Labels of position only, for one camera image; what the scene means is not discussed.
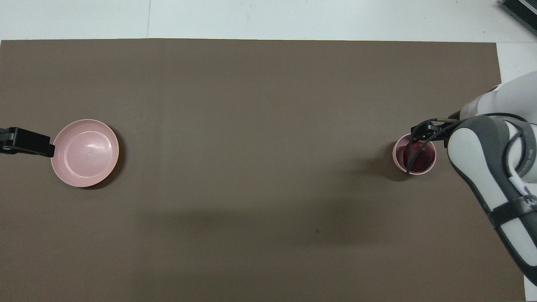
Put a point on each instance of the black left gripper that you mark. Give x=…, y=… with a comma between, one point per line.
x=4, y=141

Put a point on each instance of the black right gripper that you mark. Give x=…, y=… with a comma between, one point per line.
x=449, y=128

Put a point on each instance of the red apple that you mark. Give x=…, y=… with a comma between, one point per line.
x=423, y=157

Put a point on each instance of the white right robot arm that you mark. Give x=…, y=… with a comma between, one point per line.
x=482, y=167

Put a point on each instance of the pink bowl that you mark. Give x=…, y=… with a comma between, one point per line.
x=396, y=157

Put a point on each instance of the pink plate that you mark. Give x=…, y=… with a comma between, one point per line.
x=86, y=153

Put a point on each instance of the dark ribbed device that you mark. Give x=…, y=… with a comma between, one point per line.
x=522, y=12

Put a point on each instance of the brown table mat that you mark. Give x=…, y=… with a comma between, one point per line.
x=251, y=167

